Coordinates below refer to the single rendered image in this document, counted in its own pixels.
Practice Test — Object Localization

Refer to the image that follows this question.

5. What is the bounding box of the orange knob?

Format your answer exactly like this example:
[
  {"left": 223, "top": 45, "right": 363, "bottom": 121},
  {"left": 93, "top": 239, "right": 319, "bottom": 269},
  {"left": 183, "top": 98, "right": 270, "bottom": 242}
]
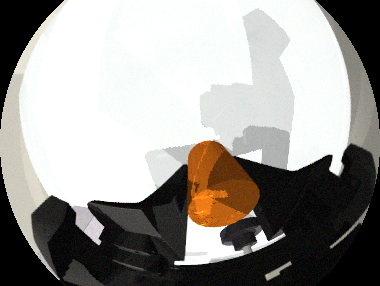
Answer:
[{"left": 187, "top": 140, "right": 260, "bottom": 228}]

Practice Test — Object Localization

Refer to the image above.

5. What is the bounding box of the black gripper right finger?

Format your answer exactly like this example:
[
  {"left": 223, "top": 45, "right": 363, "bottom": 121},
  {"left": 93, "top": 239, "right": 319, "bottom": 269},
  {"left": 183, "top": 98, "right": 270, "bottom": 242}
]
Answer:
[{"left": 234, "top": 155, "right": 332, "bottom": 241}]

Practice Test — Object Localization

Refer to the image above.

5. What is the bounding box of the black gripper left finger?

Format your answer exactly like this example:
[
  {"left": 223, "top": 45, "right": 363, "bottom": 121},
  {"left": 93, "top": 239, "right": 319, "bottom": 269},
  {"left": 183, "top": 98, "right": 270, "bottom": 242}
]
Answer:
[{"left": 86, "top": 164, "right": 189, "bottom": 261}]

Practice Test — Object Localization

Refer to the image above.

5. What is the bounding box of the grey round pedestal with d-shaped shaft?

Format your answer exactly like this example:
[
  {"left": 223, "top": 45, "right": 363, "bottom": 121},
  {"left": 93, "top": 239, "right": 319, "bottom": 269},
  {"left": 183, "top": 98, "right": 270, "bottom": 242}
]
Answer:
[{"left": 219, "top": 217, "right": 262, "bottom": 255}]

